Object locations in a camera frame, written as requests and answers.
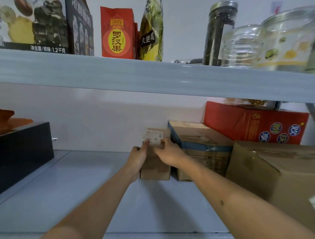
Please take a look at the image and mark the person's right hand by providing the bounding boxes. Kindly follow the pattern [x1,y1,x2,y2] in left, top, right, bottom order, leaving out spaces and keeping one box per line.
[154,137,190,170]

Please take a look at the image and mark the person's left hand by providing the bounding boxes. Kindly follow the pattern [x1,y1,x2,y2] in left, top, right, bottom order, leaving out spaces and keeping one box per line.
[124,139,151,184]

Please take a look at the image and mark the plain brown cardboard box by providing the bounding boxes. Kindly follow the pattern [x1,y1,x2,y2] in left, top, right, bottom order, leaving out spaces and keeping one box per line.
[140,127,172,181]

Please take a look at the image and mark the long taped cardboard box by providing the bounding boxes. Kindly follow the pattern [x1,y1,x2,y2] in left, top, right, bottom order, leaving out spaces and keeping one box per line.
[168,120,234,182]

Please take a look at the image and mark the large red cartoon gift box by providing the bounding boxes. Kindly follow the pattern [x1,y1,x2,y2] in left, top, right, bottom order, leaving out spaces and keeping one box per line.
[203,101,310,145]

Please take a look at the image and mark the grey metal shelves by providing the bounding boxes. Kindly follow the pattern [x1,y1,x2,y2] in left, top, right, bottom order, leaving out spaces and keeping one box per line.
[0,48,315,239]

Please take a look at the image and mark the wide clear-taped cardboard box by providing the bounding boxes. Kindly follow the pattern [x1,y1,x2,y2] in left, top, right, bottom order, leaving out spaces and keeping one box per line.
[225,141,315,233]

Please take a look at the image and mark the person's right forearm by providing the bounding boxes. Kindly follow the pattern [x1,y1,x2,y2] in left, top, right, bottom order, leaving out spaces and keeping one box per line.
[178,157,315,239]

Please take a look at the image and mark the person's left forearm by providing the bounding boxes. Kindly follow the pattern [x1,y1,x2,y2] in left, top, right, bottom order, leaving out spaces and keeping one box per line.
[40,167,138,239]

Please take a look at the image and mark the small dark canister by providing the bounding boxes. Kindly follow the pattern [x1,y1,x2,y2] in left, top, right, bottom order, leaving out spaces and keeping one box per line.
[171,58,203,65]

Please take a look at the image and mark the large black box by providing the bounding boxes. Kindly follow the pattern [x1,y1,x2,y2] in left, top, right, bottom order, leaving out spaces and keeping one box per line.
[0,122,55,195]

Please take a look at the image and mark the yellow green snack bag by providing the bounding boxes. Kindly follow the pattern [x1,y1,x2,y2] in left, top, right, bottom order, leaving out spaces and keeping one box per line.
[137,0,164,62]

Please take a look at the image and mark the red yellow-label packet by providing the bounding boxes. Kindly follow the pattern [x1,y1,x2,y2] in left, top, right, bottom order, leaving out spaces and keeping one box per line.
[100,6,138,60]

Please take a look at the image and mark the metal-lid glass jar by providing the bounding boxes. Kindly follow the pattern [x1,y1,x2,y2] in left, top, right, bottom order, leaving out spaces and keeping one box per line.
[201,0,239,66]

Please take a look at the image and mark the ribbed clear plastic jar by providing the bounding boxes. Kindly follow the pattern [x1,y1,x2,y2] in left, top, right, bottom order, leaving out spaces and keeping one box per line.
[220,24,265,69]

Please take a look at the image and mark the white black milk carton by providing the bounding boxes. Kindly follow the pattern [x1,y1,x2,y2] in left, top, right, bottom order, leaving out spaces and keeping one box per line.
[0,0,95,56]

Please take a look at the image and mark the labelled clear plastic jar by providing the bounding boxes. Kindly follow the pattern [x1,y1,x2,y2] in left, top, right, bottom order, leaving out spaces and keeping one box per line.
[256,6,315,73]

